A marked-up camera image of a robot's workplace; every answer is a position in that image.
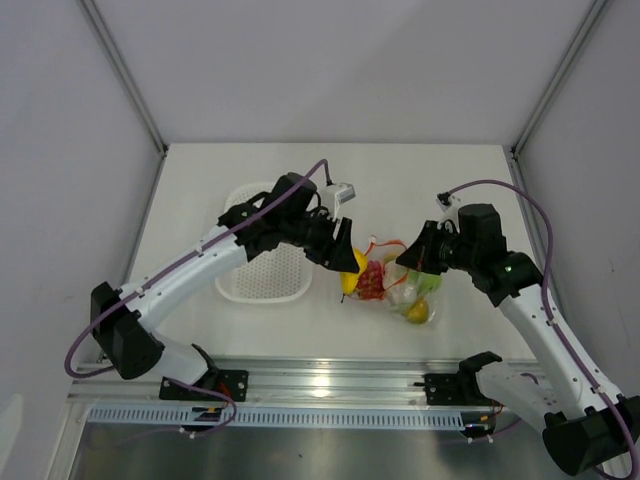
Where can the yellow pepper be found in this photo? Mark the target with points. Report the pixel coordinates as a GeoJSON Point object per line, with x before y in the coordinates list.
{"type": "Point", "coordinates": [349, 281]}

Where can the clear zip bag orange zipper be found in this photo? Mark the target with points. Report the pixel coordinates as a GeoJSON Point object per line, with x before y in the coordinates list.
{"type": "Point", "coordinates": [385, 252]}

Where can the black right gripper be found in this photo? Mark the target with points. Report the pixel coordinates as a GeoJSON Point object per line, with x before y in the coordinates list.
{"type": "Point", "coordinates": [420, 253]}

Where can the white cauliflower with green leaves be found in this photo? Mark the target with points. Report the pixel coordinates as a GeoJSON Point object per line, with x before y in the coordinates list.
{"type": "Point", "coordinates": [400, 285]}

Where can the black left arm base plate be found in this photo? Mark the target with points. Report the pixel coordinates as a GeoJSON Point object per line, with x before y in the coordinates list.
{"type": "Point", "coordinates": [230, 383]}

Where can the white perforated plastic basket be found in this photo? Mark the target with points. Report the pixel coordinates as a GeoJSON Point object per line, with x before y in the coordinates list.
{"type": "Point", "coordinates": [279, 276]}

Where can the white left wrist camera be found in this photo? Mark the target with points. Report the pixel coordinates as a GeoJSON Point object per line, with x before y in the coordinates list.
{"type": "Point", "coordinates": [335, 195]}

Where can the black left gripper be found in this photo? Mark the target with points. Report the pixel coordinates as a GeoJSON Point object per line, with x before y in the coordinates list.
{"type": "Point", "coordinates": [336, 254]}

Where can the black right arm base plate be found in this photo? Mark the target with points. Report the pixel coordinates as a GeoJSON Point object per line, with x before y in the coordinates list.
{"type": "Point", "coordinates": [459, 388]}

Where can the white slotted cable duct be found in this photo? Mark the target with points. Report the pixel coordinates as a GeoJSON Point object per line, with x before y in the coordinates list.
{"type": "Point", "coordinates": [413, 419]}

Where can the yellow green mango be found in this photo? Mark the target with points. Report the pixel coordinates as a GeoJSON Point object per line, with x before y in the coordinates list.
{"type": "Point", "coordinates": [418, 312]}

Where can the aluminium mounting rail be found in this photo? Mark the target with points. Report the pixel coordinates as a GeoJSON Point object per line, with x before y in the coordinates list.
{"type": "Point", "coordinates": [297, 383]}

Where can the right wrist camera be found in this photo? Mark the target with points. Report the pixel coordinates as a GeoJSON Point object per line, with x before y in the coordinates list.
{"type": "Point", "coordinates": [447, 200]}

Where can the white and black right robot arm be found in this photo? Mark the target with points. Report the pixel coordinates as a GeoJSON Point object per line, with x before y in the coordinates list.
{"type": "Point", "coordinates": [584, 420]}

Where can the right aluminium frame post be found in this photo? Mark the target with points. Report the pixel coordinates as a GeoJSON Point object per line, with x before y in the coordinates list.
{"type": "Point", "coordinates": [567, 62]}

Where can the green apple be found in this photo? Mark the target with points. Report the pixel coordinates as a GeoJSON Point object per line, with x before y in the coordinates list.
{"type": "Point", "coordinates": [428, 283]}

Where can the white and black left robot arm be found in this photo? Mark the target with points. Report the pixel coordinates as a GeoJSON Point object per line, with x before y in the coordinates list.
{"type": "Point", "coordinates": [294, 212]}

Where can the left aluminium frame post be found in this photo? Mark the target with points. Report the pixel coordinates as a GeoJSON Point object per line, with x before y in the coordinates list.
{"type": "Point", "coordinates": [120, 68]}

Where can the aluminium frame post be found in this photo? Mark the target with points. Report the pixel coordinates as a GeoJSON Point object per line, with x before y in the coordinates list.
{"type": "Point", "coordinates": [120, 68]}
{"type": "Point", "coordinates": [567, 62]}

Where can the red grape bunch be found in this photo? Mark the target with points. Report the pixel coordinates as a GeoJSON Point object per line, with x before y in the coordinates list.
{"type": "Point", "coordinates": [370, 283]}

